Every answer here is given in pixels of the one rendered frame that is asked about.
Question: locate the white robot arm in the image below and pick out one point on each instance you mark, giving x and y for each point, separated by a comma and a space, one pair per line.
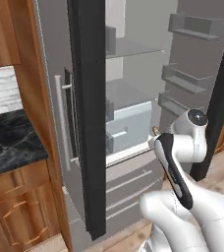
189, 144

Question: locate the white fridge crisper drawer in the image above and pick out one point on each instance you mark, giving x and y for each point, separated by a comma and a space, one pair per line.
133, 124

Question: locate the glass fridge shelf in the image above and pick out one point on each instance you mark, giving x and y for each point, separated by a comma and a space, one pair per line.
127, 93
130, 49

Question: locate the grey door shelf bin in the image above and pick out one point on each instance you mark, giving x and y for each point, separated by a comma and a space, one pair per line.
196, 26
182, 80
173, 103

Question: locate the grey fridge body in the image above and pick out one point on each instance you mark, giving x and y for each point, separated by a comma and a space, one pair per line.
140, 26

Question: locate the grey fridge door with shelves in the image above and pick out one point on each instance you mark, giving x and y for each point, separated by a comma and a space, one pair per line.
196, 52

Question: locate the wooden base cupboard door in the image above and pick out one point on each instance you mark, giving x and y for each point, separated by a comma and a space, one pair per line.
28, 223

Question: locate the small tan food item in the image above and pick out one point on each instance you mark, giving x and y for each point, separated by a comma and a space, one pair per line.
155, 131

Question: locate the grey freezer drawer front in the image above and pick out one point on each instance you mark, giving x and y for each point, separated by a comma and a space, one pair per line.
130, 183

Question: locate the tall wooden side panel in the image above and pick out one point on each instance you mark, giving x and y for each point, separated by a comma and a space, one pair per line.
33, 98

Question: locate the wooden drawer front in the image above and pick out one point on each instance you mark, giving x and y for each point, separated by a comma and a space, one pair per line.
22, 178

